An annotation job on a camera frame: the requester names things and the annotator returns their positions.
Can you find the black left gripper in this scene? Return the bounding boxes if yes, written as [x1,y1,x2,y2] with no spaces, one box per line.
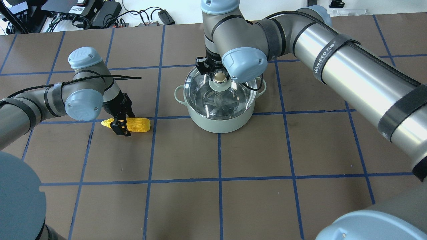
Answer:
[102,93,134,137]

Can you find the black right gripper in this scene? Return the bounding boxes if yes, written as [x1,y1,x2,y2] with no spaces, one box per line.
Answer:
[195,56,223,79]

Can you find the yellow corn cob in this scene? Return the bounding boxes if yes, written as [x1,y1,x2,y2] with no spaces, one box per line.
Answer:
[101,117,151,132]

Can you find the glass pot lid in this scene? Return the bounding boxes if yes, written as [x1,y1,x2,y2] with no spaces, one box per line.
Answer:
[182,67,267,120]

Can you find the pale green cooking pot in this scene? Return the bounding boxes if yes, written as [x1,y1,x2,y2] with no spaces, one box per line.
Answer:
[174,67,267,134]

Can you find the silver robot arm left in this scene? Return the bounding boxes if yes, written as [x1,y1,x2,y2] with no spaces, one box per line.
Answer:
[0,46,134,240]

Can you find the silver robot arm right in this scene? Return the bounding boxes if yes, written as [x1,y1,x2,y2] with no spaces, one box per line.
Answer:
[201,0,427,240]

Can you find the small black power brick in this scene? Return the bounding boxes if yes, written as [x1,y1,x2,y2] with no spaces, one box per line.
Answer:
[157,9,175,25]

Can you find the black power adapter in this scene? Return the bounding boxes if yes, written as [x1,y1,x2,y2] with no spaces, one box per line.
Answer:
[90,1,122,29]

